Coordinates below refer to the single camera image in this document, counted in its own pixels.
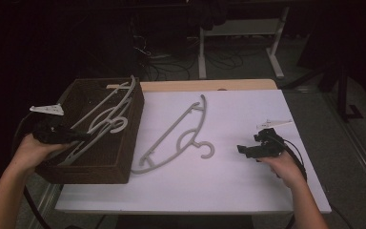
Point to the brown wicker basket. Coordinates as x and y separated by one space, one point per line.
108 165

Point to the person's left hand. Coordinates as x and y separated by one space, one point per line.
31 156

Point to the dark metal stand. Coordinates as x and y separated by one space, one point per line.
343 95

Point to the white metal desk frame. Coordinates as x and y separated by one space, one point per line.
203 54

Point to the white board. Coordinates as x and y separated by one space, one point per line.
251 184

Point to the dark hanging cloth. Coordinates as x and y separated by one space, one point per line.
208 14

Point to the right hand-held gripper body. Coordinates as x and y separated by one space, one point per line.
268 148

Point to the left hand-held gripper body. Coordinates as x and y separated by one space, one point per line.
52 133

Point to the person's right hand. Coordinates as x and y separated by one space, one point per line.
287 168

